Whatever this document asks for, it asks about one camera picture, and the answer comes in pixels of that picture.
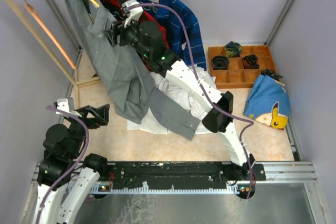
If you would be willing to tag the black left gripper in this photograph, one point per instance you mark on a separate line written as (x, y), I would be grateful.
(101, 114)

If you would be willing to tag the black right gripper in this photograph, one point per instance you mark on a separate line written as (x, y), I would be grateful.
(116, 30)

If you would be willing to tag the grey button shirt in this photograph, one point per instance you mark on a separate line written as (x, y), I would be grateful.
(125, 77)

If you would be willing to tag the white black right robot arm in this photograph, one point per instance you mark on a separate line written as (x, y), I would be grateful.
(217, 105)

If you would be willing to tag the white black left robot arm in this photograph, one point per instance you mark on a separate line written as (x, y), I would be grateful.
(66, 174)

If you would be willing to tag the red black plaid shirt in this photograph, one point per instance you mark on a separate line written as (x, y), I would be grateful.
(155, 22)

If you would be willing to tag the blue plaid shirt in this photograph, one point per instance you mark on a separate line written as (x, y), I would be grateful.
(174, 31)

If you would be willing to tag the orange hanger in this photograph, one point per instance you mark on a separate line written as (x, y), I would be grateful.
(35, 16)

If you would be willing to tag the rolled green blue tie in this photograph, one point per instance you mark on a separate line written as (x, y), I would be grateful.
(232, 49)

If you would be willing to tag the wooden compartment tray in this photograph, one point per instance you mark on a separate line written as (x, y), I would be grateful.
(236, 75)

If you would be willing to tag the rolled black orange tie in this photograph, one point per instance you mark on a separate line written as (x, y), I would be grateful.
(250, 62)

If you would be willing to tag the rolled dark tie by cloth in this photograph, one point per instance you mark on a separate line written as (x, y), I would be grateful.
(271, 73)

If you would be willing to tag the light blue pikachu cloth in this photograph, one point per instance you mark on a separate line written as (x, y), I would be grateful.
(268, 103)

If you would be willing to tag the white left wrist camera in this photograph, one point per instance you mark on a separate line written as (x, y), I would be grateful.
(66, 105)

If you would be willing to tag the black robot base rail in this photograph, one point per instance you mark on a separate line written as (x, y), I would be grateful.
(177, 175)

